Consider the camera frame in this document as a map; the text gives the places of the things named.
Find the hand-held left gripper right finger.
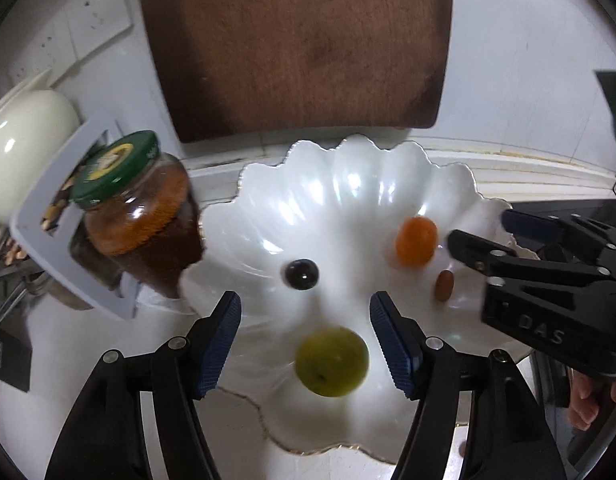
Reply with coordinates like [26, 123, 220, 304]
[369, 291, 569, 480]

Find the dark purple grape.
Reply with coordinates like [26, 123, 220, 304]
[284, 258, 320, 291]

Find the white power outlet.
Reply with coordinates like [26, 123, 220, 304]
[68, 0, 135, 58]
[8, 30, 81, 86]

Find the person's right hand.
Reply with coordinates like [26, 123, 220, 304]
[567, 367, 616, 432]

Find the wooden slat trivet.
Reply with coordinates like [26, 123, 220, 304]
[3, 170, 89, 266]

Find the white rectangular stand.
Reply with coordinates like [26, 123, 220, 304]
[9, 115, 139, 321]

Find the orange tangerine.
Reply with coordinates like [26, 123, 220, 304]
[395, 216, 439, 267]

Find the green lid glass jar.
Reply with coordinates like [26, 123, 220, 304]
[70, 130, 205, 301]

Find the white scalloped bowl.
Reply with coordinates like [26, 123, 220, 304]
[180, 134, 531, 465]

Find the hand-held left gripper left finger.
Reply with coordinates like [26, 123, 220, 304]
[44, 290, 243, 480]

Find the brown date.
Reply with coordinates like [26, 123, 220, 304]
[434, 270, 456, 303]

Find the brown wooden cutting board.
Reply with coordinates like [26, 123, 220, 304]
[135, 0, 454, 145]

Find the cream ceramic kettle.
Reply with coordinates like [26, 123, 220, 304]
[0, 89, 81, 221]

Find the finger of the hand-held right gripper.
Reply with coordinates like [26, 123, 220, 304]
[502, 209, 616, 281]
[447, 229, 616, 301]

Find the green apple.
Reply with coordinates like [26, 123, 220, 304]
[294, 326, 370, 398]

